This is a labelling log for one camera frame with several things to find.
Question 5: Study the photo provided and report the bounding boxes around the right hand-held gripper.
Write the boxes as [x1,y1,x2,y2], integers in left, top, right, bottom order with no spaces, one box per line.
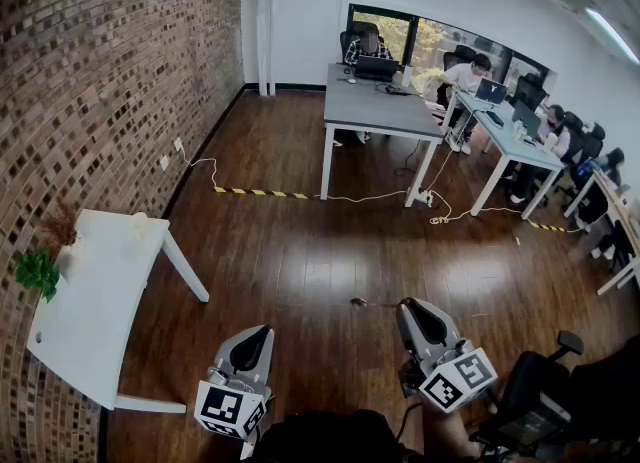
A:
[396,298,499,415]

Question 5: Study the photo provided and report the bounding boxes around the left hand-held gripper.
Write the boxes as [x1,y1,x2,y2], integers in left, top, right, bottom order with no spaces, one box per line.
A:
[193,325,275,460]

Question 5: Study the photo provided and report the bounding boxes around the small green round object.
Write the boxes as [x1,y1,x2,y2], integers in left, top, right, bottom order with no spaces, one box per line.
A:
[130,210,151,243]

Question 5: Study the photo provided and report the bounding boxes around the person's right forearm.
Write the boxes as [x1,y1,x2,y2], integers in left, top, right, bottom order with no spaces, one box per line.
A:
[418,393,484,461]

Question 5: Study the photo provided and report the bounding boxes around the black office chair with armrest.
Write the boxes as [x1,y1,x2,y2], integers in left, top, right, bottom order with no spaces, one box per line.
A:
[468,330,586,455]

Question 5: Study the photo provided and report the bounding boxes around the person's black clothing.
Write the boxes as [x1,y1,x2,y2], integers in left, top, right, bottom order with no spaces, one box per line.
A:
[257,408,431,463]

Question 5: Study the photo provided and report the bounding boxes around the white rectangular table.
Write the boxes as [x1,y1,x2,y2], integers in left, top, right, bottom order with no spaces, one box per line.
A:
[25,208,211,415]

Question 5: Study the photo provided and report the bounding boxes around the pale blue top desk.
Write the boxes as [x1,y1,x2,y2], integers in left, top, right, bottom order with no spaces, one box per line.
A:
[447,90,567,221]

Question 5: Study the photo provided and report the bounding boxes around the brown dried potted plant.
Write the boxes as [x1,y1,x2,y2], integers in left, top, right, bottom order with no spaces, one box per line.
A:
[40,203,84,257]

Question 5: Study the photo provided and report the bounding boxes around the grey top desk white legs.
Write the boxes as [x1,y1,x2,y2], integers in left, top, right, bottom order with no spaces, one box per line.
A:
[319,63,446,208]

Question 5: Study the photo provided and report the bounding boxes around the green leafy potted plant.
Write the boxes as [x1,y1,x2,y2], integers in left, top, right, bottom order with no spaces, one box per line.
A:
[13,249,62,304]

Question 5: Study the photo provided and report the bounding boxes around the wooden top desk white legs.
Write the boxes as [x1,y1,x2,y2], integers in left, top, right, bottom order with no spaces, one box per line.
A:
[563,170,640,297]

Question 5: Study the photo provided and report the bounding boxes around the dark computer monitor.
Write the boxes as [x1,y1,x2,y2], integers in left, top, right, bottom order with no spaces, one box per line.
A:
[510,99,543,141]

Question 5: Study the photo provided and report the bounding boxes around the laptop with white lid mark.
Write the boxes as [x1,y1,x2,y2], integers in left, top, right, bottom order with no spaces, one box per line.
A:
[473,78,510,105]

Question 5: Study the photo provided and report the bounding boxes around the black open laptop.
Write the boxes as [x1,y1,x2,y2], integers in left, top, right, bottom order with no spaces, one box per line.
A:
[352,54,400,83]

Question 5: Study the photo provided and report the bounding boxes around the black framed window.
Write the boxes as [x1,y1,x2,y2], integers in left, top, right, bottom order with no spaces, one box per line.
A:
[345,2,551,102]

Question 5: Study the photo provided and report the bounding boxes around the long ceiling light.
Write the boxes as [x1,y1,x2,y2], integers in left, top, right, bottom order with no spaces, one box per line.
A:
[583,6,640,65]

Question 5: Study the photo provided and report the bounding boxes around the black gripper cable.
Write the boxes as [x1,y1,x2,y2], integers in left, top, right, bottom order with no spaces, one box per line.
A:
[397,402,424,450]

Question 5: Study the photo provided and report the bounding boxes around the pale yellow power cable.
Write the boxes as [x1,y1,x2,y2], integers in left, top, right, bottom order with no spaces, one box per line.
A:
[177,143,586,235]

